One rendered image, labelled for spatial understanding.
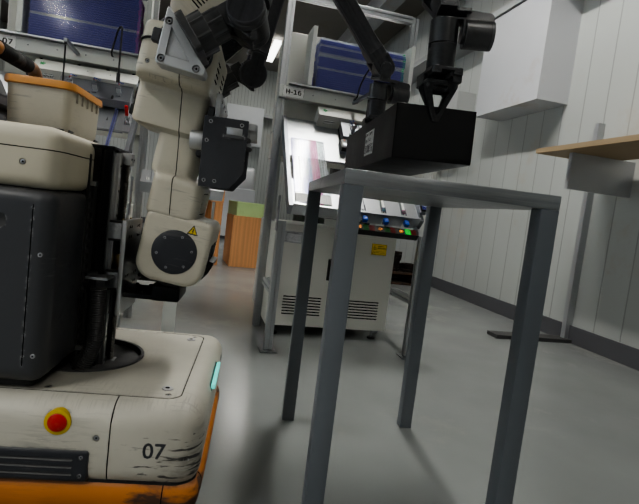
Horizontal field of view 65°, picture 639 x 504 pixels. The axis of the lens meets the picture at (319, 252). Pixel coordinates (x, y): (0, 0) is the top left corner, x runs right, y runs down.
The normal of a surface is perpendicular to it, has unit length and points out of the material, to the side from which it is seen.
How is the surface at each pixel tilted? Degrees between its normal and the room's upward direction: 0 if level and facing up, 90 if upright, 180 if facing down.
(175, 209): 90
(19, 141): 90
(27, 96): 92
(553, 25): 90
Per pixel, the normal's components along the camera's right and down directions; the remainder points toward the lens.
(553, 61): 0.22, 0.11
